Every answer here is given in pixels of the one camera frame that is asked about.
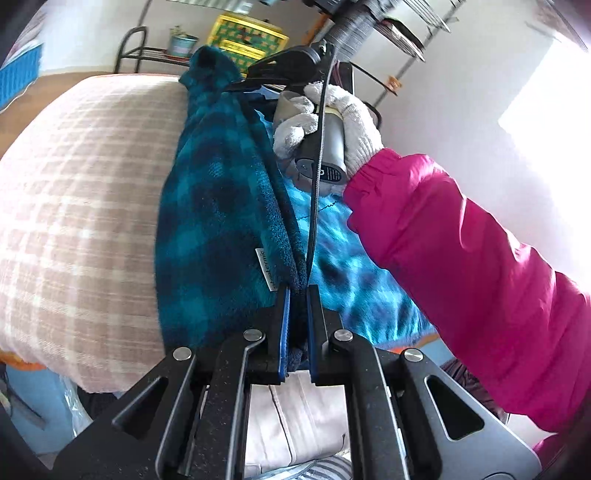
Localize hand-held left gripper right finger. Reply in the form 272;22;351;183
306;284;509;480

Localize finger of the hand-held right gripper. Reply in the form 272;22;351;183
225;76;289;100

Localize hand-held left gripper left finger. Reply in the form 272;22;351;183
53;286;291;480

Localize teal plaid fleece jacket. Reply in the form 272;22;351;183
154;45;439;370

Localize person's right forearm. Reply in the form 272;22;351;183
342;148;591;435

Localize person's right hand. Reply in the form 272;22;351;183
272;83;385;180

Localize yellow plastic crate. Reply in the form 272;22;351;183
207;14;289;77

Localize potted plant in blue pot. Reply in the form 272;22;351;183
166;25;200;58

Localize green striped cloth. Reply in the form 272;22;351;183
201;0;259;14

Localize pale pink cloth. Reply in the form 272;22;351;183
247;383;349;480

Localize grey knit cloth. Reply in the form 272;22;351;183
330;0;386;51

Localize black metal rack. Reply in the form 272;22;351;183
113;25;195;75

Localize grey striped cloth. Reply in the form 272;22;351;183
277;455;352;480

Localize pink plaid bed blanket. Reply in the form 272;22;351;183
0;74;195;395

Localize floral cloth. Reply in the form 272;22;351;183
7;4;49;54

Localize blue slatted basket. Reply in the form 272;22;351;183
0;44;47;112

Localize clear plastic bag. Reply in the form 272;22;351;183
0;360;88;462

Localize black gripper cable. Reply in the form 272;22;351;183
305;41;335;278

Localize black wire shelf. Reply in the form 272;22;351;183
355;0;467;97

